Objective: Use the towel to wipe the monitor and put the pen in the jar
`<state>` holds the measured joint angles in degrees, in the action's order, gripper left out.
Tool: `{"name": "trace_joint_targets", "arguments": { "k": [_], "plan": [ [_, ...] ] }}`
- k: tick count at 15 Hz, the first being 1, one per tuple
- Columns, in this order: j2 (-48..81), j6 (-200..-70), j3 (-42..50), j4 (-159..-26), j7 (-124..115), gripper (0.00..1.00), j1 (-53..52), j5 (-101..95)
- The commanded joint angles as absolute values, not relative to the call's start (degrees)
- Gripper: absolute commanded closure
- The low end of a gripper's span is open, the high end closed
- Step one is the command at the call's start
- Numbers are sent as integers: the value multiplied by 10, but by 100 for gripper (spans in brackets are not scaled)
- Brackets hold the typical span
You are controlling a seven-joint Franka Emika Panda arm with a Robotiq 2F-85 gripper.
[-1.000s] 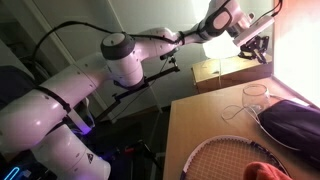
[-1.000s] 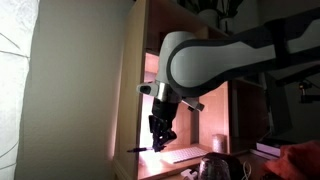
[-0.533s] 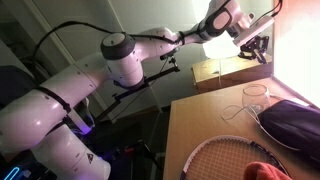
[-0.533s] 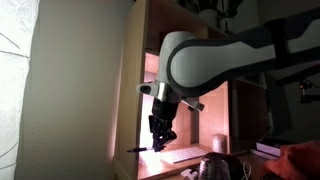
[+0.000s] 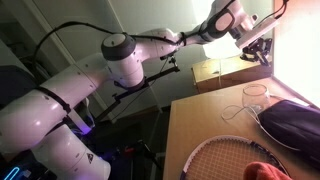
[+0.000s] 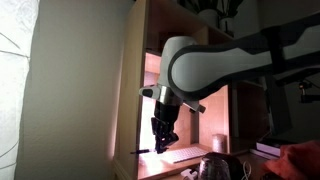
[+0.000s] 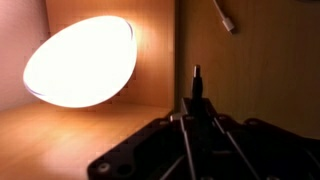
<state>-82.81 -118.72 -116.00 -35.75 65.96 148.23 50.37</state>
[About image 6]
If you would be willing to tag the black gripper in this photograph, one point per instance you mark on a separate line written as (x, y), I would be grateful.
(165, 116)

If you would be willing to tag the black pen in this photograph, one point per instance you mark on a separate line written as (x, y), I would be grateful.
(143, 151)

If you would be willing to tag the orange terry towel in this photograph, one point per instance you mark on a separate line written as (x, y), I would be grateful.
(296, 160)

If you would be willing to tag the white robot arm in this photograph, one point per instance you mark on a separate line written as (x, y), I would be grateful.
(213, 63)

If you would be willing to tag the clear glass jar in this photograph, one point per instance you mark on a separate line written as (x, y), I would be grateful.
(215, 168)

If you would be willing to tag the white keyboard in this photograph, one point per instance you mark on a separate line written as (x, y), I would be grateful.
(185, 155)

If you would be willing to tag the white adapter dongle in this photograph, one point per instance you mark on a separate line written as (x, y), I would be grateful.
(190, 174)

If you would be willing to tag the wooden shelf unit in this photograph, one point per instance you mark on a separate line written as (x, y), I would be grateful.
(133, 100)

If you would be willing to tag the pink-edged book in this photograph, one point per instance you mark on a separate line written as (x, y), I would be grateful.
(268, 149)

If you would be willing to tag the white plant pot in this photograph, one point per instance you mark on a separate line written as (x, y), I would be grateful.
(226, 24)
(208, 17)

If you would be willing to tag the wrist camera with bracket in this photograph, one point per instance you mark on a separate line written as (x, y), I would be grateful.
(150, 91)

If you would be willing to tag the black camera stand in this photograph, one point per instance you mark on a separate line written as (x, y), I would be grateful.
(308, 91)

